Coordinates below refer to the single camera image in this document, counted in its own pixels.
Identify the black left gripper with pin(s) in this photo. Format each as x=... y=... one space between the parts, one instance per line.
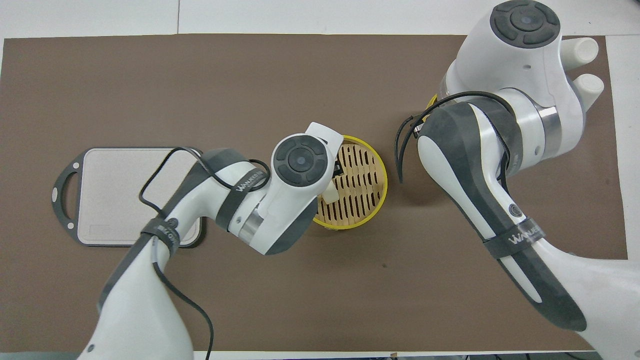
x=339 y=168

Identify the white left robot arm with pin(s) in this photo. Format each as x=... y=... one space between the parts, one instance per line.
x=295 y=200

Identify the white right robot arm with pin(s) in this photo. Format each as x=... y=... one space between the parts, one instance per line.
x=525 y=60

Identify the yellow rimmed bamboo steamer basket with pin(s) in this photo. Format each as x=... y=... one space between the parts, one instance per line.
x=365 y=175

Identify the brown table mat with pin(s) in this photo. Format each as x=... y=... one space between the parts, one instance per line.
x=320 y=300

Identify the white cutting board grey rim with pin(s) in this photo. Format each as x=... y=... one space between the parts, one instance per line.
x=110 y=195

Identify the white plastic cup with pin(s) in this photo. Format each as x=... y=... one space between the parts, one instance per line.
x=581 y=51
x=590 y=89

